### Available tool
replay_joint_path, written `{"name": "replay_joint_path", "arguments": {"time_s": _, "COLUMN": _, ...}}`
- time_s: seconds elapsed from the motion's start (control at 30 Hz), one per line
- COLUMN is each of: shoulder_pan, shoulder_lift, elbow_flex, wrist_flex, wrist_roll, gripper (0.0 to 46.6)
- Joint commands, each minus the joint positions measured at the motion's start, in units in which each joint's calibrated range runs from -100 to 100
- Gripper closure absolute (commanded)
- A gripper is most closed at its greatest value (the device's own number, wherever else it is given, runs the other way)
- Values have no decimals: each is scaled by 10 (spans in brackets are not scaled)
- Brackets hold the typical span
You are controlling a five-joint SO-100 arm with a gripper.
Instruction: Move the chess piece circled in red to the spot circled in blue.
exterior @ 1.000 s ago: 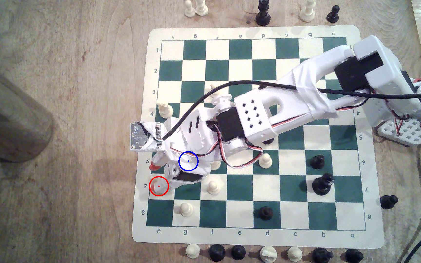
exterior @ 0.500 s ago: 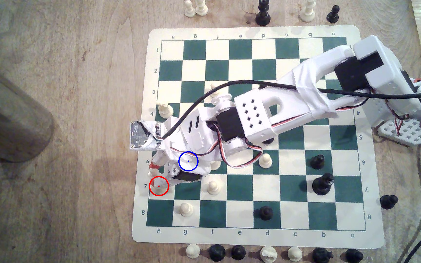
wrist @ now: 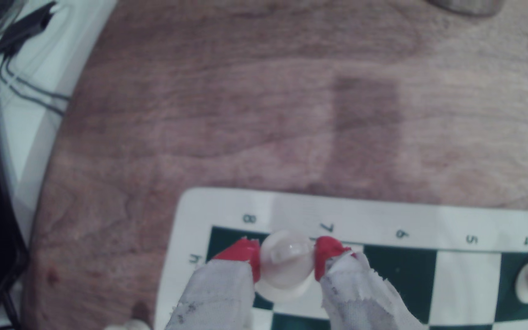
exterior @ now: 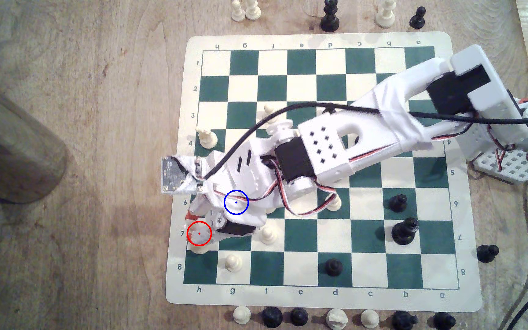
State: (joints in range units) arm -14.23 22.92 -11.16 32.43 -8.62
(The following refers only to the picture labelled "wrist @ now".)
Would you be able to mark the green and white chess mat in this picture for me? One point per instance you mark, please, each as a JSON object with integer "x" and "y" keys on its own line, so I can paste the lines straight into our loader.
{"x": 456, "y": 279}

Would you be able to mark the white round-headed chess piece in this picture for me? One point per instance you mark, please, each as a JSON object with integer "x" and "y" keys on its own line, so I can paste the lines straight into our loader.
{"x": 287, "y": 268}

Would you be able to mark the white chess pawn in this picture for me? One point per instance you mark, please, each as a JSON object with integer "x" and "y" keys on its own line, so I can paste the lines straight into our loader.
{"x": 129, "y": 326}

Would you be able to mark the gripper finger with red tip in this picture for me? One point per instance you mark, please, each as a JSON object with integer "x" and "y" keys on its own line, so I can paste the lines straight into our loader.
{"x": 218, "y": 298}
{"x": 360, "y": 298}

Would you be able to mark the black power adapter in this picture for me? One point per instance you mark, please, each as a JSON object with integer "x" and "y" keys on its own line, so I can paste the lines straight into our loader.
{"x": 23, "y": 28}

